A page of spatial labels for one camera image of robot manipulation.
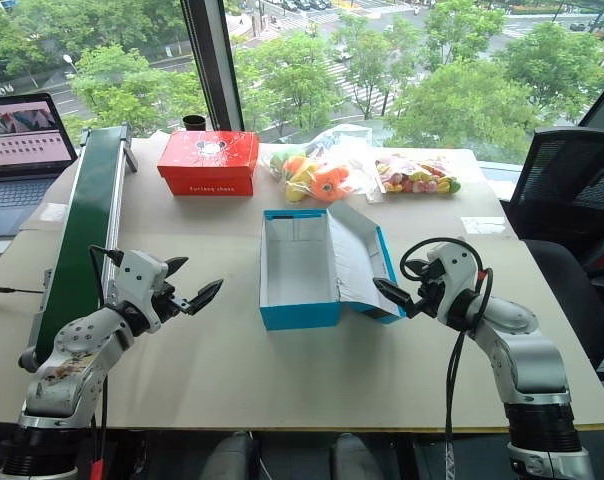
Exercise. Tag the black cup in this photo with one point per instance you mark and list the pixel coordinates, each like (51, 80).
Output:
(194, 123)

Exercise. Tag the blue rectangular box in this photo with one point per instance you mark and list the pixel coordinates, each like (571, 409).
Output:
(302, 270)

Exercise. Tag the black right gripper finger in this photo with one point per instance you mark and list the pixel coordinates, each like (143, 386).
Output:
(393, 292)
(418, 267)

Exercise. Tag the open laptop computer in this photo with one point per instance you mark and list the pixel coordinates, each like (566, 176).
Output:
(17, 160)

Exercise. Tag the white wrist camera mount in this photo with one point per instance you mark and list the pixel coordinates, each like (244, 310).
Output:
(454, 270)
(137, 280)

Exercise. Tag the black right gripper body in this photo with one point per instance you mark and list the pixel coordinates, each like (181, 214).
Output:
(429, 292)

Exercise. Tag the dark rounded shape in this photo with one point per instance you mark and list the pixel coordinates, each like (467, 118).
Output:
(229, 457)

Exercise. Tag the dark window frame pillar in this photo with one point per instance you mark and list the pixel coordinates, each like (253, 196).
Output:
(212, 60)

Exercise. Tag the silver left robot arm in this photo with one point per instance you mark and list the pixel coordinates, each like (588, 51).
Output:
(67, 360)

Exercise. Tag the black mesh office chair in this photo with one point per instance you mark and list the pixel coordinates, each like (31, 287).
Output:
(567, 190)

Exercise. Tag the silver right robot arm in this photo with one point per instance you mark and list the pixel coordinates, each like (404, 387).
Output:
(527, 360)

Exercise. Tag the red shoe box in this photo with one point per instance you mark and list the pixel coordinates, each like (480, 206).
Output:
(207, 160)

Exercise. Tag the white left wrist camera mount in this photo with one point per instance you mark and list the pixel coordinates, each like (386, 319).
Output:
(137, 280)

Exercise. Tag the green conveyor belt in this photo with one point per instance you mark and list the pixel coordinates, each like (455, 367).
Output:
(89, 210)

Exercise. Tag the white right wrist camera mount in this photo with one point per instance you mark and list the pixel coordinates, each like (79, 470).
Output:
(454, 270)

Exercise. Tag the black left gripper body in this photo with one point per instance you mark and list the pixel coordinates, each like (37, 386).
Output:
(164, 305)

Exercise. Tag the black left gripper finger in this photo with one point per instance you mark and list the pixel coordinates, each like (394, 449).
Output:
(204, 295)
(174, 266)

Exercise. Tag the clear bag of colourful candies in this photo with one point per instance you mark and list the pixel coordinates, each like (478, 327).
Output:
(417, 177)

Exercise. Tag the clear bag of plush toys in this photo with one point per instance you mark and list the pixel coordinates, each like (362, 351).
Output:
(317, 175)

